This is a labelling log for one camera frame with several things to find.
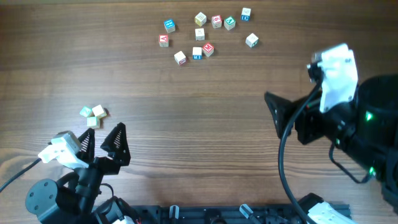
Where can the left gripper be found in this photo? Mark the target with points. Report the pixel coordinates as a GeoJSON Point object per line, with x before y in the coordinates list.
{"type": "Point", "coordinates": [101, 163]}

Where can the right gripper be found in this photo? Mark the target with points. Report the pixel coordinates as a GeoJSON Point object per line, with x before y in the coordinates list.
{"type": "Point", "coordinates": [305, 122]}

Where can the green E block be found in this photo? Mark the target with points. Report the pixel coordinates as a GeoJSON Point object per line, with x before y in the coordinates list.
{"type": "Point", "coordinates": [93, 122]}

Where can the yellow 3 block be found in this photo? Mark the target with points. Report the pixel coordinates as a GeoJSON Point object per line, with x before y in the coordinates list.
{"type": "Point", "coordinates": [99, 112]}

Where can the green Z block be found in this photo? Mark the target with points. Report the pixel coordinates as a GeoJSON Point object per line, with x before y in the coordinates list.
{"type": "Point", "coordinates": [86, 112]}

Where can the plain block green side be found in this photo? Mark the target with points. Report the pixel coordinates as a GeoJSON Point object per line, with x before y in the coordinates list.
{"type": "Point", "coordinates": [252, 40]}

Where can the plain block red side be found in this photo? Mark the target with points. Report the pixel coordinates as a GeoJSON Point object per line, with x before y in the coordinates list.
{"type": "Point", "coordinates": [180, 58]}

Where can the red A block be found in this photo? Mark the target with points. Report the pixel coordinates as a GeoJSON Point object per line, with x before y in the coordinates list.
{"type": "Point", "coordinates": [163, 40]}

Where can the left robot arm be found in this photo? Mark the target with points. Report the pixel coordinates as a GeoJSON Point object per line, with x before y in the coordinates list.
{"type": "Point", "coordinates": [71, 198]}

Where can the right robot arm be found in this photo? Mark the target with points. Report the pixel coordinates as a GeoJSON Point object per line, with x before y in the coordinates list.
{"type": "Point", "coordinates": [365, 129]}

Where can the red M block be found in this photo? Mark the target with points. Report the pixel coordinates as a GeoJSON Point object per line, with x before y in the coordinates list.
{"type": "Point", "coordinates": [208, 49]}

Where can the green V block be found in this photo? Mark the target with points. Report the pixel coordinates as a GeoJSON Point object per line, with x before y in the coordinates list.
{"type": "Point", "coordinates": [229, 23]}

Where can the blue C block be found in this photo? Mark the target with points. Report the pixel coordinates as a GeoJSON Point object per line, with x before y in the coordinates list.
{"type": "Point", "coordinates": [246, 14]}

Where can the plain block blue side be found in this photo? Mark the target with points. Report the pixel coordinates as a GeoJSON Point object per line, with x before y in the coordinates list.
{"type": "Point", "coordinates": [197, 53]}

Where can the red 9 block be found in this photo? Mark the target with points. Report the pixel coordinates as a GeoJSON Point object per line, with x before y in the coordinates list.
{"type": "Point", "coordinates": [216, 21]}

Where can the plain centre block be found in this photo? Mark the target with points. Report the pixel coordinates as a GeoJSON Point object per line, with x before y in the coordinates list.
{"type": "Point", "coordinates": [199, 34]}

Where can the blue picture block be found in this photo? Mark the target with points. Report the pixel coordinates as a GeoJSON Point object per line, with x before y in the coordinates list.
{"type": "Point", "coordinates": [169, 26]}

